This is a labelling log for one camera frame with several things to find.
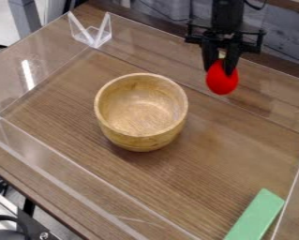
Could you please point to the clear acrylic corner bracket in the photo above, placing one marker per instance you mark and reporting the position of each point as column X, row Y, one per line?
column 93, row 36

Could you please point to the wooden bowl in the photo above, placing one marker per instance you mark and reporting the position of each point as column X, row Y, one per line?
column 142, row 110

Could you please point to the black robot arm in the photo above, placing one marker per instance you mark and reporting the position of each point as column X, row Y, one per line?
column 223, row 36

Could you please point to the grey post top left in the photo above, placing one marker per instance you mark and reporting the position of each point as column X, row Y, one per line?
column 26, row 16

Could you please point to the black device bottom left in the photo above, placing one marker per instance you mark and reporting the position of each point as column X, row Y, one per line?
column 27, row 229

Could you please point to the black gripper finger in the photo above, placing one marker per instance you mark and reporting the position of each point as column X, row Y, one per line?
column 232, row 58
column 210, row 54

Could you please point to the red plush fruit green top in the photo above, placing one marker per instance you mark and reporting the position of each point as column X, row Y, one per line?
column 221, row 83

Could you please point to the clear acrylic enclosure wall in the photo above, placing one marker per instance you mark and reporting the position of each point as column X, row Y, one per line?
column 183, row 192

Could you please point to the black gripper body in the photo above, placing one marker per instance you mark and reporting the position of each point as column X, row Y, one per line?
column 225, row 27

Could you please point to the green rectangular block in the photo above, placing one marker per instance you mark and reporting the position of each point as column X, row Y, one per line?
column 257, row 218

